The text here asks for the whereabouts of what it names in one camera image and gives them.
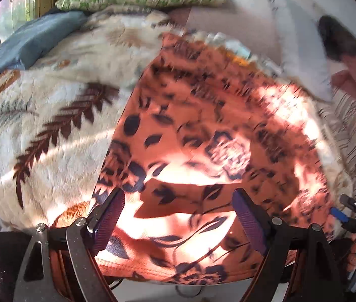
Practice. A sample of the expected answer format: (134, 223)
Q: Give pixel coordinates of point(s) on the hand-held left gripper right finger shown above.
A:
(249, 223)

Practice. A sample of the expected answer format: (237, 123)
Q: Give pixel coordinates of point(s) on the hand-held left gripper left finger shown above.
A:
(109, 223)

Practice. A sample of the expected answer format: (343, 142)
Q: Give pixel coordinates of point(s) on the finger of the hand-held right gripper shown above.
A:
(347, 200)
(339, 215)

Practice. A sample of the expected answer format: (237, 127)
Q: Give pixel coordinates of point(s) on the orange floral garment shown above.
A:
(197, 132)

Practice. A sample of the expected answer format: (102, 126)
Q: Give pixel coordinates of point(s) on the striped beige cushion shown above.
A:
(354, 129)

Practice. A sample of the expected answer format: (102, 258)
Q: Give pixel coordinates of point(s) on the pink cloth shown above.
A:
(354, 81)

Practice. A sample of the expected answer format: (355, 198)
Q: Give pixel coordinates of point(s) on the cream leaf print blanket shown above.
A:
(55, 85)

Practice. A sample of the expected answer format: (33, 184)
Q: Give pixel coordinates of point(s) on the dark furry object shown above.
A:
(341, 39)

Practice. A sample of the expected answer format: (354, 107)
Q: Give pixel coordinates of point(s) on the grey ruffled pillow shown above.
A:
(303, 44)

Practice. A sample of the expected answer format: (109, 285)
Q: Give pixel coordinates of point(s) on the blue pillow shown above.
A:
(30, 42)

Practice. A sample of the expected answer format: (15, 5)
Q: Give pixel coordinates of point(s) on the mauve bed sheet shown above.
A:
(228, 19)

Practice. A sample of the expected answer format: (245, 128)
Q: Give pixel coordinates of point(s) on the dark navy cloth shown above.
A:
(55, 12)

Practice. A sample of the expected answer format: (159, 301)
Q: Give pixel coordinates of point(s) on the window frame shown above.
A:
(21, 3)

